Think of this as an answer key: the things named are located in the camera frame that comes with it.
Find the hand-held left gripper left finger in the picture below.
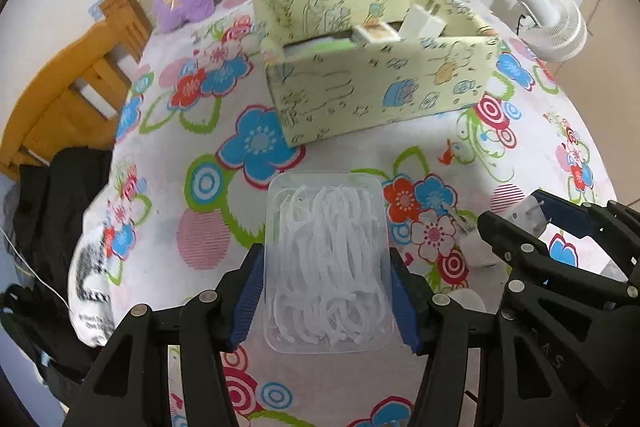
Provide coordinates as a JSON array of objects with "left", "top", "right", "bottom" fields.
[{"left": 65, "top": 244, "right": 266, "bottom": 427}]

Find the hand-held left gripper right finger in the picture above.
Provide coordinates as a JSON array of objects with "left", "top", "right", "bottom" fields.
[{"left": 390, "top": 247, "right": 581, "bottom": 427}]

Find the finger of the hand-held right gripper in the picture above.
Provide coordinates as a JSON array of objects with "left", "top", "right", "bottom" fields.
[
  {"left": 535, "top": 191, "right": 640, "bottom": 268},
  {"left": 479, "top": 212, "right": 640, "bottom": 383}
]

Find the white plug adapter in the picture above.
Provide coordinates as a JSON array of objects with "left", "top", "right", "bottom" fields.
[{"left": 505, "top": 199, "right": 551, "bottom": 238}]

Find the clear box of floss picks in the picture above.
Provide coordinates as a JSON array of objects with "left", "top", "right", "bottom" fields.
[{"left": 262, "top": 173, "right": 401, "bottom": 354}]

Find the yellow printed fabric storage box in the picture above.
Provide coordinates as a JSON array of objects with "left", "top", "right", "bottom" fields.
[{"left": 252, "top": 0, "right": 501, "bottom": 145}]

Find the white rectangular box orange label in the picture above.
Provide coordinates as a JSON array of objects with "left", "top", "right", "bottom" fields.
[{"left": 354, "top": 23, "right": 402, "bottom": 45}]

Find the small printed tag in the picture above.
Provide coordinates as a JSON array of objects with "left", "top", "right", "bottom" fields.
[{"left": 457, "top": 212, "right": 481, "bottom": 235}]

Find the floral tablecloth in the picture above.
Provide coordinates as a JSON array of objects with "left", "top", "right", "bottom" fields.
[{"left": 67, "top": 0, "right": 613, "bottom": 427}]

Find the white printed plastic bag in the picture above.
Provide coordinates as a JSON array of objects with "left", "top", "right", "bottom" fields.
[{"left": 67, "top": 227, "right": 126, "bottom": 348}]

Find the white clip fan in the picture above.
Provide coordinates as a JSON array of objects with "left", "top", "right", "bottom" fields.
[{"left": 510, "top": 0, "right": 588, "bottom": 62}]

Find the brown cardboard box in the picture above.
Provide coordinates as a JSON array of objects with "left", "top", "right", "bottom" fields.
[{"left": 582, "top": 0, "right": 640, "bottom": 72}]

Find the dark cloth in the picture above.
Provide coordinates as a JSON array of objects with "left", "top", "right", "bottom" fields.
[{"left": 0, "top": 147, "right": 118, "bottom": 403}]

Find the white charger block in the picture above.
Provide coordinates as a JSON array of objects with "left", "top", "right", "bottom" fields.
[{"left": 398, "top": 3, "right": 447, "bottom": 38}]

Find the green flat item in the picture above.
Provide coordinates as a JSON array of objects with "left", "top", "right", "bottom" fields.
[{"left": 284, "top": 36, "right": 357, "bottom": 58}]

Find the wooden chair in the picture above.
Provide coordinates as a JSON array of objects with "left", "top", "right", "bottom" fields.
[{"left": 0, "top": 0, "right": 153, "bottom": 180}]

